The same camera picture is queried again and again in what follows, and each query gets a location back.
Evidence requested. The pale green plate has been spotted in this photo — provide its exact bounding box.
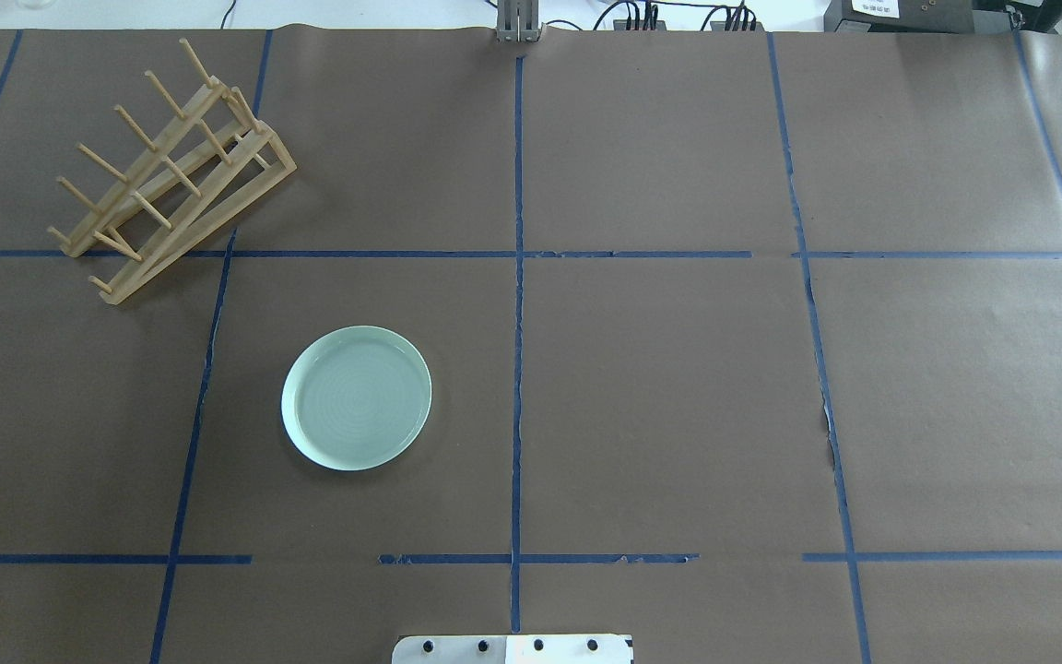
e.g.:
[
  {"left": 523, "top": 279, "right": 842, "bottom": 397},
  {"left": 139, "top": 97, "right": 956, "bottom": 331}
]
[{"left": 279, "top": 326, "right": 433, "bottom": 472}]

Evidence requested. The wooden dish rack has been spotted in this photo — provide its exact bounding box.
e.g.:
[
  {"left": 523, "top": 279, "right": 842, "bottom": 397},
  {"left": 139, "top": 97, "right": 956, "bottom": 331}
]
[{"left": 46, "top": 38, "right": 298, "bottom": 305}]

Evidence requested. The black desktop box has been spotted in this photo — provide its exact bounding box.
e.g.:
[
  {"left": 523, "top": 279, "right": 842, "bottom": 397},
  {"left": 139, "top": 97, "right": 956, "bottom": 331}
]
[{"left": 822, "top": 0, "right": 974, "bottom": 34}]

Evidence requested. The aluminium frame post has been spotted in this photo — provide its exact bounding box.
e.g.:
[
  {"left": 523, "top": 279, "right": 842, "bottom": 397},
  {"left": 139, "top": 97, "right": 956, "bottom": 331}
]
[{"left": 490, "top": 0, "right": 542, "bottom": 42}]

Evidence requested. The white pedestal column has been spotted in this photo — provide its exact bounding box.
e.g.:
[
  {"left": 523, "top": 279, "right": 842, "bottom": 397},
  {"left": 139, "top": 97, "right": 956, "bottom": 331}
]
[{"left": 391, "top": 634, "right": 635, "bottom": 663}]

